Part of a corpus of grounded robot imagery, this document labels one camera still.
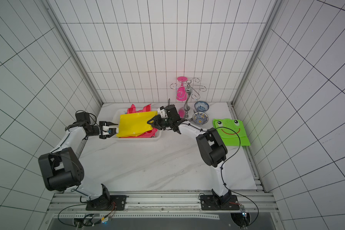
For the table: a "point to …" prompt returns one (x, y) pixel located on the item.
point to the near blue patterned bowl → (200, 118)
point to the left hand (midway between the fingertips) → (114, 126)
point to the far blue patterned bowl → (201, 106)
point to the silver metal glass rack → (186, 112)
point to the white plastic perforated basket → (116, 120)
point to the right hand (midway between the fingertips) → (143, 125)
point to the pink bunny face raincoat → (151, 133)
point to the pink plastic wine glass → (181, 95)
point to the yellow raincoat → (134, 124)
